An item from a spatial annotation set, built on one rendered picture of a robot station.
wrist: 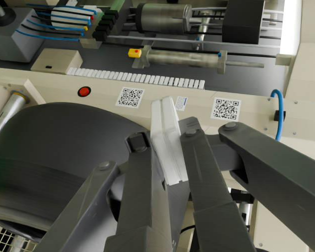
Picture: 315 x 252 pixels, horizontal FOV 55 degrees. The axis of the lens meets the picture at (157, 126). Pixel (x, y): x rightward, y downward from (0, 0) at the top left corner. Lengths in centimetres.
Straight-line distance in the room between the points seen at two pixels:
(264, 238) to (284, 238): 6
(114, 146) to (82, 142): 7
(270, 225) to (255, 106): 36
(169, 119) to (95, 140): 50
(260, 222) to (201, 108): 39
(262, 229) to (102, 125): 58
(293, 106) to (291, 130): 8
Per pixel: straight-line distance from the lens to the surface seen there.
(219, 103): 88
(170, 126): 16
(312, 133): 86
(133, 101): 92
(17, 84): 97
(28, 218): 67
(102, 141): 66
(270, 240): 100
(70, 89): 104
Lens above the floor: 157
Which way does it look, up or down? 16 degrees down
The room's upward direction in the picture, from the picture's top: 98 degrees clockwise
